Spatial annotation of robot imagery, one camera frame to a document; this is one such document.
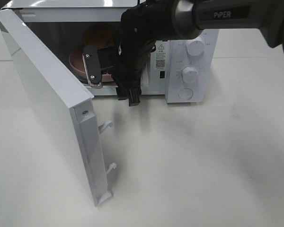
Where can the white microwave door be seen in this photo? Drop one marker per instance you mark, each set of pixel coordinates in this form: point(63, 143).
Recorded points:
point(62, 103)

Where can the lower white microwave knob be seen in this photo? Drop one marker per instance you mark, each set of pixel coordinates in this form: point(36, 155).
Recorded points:
point(190, 75)

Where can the round white door release button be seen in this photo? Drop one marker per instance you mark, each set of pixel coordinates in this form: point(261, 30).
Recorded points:
point(185, 94)

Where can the toy hamburger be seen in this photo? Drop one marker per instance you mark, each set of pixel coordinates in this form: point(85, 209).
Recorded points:
point(99, 35)

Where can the pink round plate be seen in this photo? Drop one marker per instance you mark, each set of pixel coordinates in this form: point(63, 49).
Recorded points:
point(104, 54)

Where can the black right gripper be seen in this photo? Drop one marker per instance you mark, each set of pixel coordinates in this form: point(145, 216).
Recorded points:
point(125, 61)

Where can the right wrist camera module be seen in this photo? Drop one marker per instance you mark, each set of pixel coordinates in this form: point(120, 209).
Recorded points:
point(92, 66)

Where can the upper white microwave knob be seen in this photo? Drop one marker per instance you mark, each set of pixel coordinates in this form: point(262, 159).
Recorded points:
point(195, 47)

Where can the white microwave knob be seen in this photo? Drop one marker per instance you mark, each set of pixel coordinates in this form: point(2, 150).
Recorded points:
point(190, 75)
point(195, 47)

